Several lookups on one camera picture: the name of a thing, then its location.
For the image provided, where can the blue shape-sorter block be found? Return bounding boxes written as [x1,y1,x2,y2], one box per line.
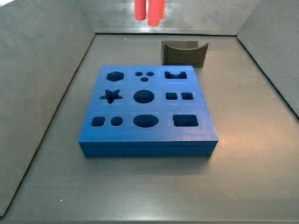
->
[79,66,219,158]

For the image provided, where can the red three-prong peg object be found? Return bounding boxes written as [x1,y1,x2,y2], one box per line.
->
[133,0,166,27]

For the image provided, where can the dark grey curved block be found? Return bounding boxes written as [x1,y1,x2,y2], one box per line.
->
[162,41,210,68]

